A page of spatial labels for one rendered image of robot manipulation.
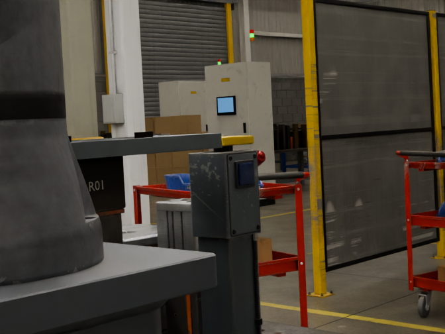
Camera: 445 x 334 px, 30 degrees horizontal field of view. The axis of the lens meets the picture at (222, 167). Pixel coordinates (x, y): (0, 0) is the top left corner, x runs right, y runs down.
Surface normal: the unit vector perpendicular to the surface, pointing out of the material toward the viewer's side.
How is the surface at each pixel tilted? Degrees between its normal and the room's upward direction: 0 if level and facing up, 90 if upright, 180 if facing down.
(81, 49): 90
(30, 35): 90
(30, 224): 72
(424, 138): 87
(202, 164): 90
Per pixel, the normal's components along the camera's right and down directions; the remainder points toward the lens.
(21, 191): 0.60, -0.29
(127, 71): 0.73, 0.00
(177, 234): -0.67, 0.07
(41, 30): 0.90, -0.02
